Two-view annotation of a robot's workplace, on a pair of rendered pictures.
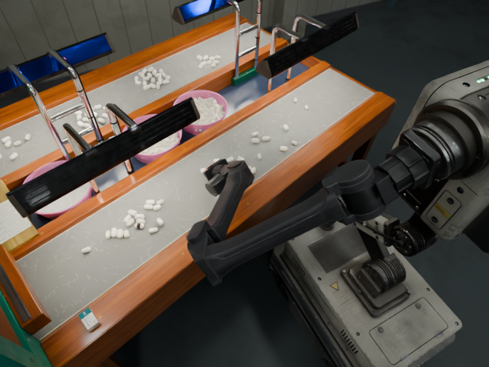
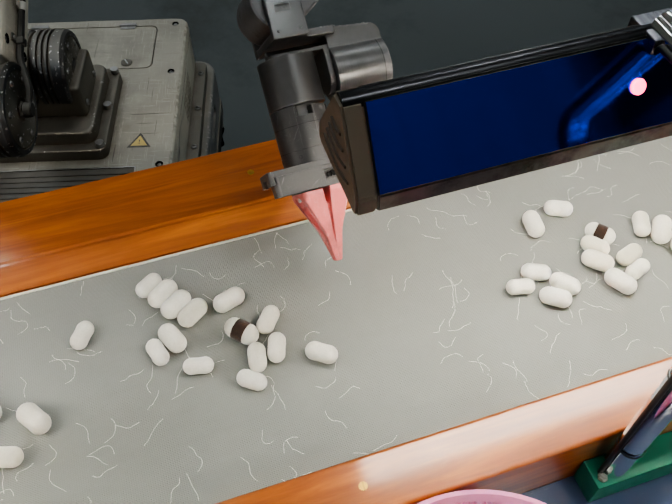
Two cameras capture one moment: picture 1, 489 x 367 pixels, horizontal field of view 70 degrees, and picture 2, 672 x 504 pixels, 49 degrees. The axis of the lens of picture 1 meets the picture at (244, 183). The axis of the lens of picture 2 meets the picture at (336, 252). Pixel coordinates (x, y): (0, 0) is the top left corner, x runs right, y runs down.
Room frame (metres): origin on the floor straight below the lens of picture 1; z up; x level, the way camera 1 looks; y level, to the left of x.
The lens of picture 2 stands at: (1.27, 0.36, 1.41)
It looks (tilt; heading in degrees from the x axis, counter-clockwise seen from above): 53 degrees down; 208
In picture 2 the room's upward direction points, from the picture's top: straight up
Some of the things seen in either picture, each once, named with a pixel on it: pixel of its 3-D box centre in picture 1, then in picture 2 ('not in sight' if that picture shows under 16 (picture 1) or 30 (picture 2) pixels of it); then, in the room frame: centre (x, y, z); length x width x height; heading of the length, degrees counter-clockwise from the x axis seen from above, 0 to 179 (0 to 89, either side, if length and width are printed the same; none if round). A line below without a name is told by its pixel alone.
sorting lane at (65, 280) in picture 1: (230, 163); (202, 370); (1.02, 0.07, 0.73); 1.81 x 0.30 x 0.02; 137
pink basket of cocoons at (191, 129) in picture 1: (201, 114); not in sight; (1.34, 0.23, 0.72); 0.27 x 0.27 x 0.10
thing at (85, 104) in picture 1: (63, 114); not in sight; (1.08, 0.75, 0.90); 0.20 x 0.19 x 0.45; 137
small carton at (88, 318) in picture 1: (89, 319); not in sight; (0.32, 0.44, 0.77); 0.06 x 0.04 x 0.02; 47
